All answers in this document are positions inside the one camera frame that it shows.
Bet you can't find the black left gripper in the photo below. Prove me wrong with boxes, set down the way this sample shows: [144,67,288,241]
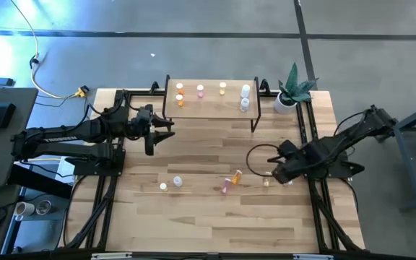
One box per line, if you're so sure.
[135,104,176,157]

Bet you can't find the wooden shelf black metal legs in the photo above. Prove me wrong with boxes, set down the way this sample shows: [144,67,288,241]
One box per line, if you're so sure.
[162,74,262,134]

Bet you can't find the green plant in white pot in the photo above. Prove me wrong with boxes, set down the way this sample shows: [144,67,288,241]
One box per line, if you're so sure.
[273,62,319,116]

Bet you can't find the yellow black power plug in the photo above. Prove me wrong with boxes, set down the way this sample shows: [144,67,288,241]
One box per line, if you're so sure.
[74,85,90,99]

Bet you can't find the white box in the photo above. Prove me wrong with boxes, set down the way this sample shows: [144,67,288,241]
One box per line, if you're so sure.
[54,153,79,185]

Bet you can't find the blue-grey metal stand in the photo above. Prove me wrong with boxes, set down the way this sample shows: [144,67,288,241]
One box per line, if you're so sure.
[391,97,416,212]

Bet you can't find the black diagonal beam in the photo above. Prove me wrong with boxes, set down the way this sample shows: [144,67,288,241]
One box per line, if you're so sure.
[8,162,74,200]

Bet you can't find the grey metal cup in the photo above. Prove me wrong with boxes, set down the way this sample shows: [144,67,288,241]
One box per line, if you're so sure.
[35,199,53,216]

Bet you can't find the dark grey desk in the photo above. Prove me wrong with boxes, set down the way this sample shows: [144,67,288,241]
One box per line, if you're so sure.
[0,86,39,191]

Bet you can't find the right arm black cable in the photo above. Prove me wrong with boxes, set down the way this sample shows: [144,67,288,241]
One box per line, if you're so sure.
[246,143,285,177]

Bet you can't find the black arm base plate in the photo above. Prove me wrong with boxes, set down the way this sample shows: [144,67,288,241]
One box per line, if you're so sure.
[300,146,366,181]
[65,148,126,178]

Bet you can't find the white bracket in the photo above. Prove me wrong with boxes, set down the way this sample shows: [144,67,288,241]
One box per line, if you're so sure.
[91,252,133,260]
[292,253,334,260]

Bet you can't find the black aluminium rig frame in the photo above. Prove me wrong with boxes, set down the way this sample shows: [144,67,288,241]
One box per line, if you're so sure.
[58,79,367,260]

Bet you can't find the yellow power cable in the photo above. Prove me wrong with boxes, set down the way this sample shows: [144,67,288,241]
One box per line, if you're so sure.
[9,0,82,100]

